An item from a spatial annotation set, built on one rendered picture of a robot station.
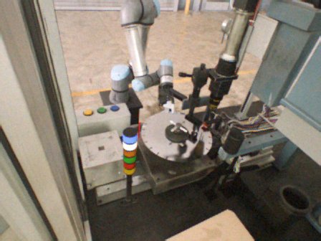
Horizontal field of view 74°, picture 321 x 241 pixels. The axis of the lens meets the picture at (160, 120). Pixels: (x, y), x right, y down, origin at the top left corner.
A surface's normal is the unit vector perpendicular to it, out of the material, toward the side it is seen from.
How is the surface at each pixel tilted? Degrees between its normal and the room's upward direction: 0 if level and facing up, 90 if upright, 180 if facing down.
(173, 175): 0
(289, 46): 90
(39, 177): 90
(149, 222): 0
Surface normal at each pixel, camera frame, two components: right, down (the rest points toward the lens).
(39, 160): 0.39, 0.62
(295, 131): -0.91, 0.18
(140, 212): 0.11, -0.76
